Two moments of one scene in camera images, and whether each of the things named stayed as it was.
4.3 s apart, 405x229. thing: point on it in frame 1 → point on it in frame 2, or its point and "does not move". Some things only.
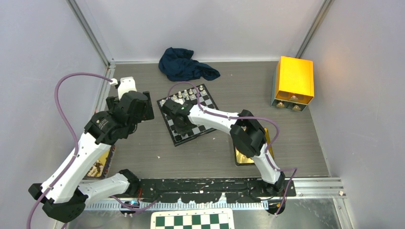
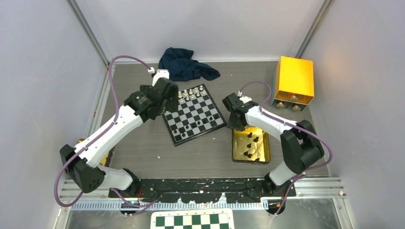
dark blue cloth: x=176 y=64 does not move
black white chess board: x=189 y=97 does not move
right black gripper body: x=180 y=129 → x=233 y=124
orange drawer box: x=293 y=84 does not move
